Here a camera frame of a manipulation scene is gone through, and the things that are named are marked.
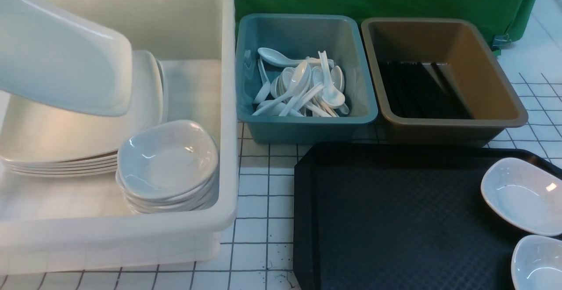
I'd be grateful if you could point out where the white square rice plate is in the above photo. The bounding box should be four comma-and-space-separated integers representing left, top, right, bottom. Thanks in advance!
0, 0, 132, 117

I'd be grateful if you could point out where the pile of white spoons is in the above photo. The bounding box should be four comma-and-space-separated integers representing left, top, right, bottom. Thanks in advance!
252, 47, 350, 118

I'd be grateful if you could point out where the bottom white square plate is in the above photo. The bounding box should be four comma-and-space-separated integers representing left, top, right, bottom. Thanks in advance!
7, 167, 118, 178

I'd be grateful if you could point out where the stack of small white bowls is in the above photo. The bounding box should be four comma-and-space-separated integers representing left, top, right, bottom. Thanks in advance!
115, 170, 220, 214

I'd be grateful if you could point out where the pile of black chopsticks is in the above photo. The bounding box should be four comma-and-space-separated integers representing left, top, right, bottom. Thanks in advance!
378, 61, 474, 120

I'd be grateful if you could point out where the top white square plate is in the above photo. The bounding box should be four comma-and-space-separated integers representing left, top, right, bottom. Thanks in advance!
0, 50, 164, 163

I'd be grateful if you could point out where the black plastic tray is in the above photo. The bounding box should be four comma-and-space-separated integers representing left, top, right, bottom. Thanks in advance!
293, 143, 561, 290

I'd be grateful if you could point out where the olive brown plastic bin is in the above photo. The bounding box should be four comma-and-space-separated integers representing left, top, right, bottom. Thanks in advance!
361, 18, 528, 147

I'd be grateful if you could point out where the teal plastic bin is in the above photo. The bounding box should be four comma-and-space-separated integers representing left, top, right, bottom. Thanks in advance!
235, 13, 379, 145

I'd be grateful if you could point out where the large white plastic bin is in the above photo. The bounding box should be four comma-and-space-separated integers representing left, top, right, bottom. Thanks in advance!
1, 0, 238, 275

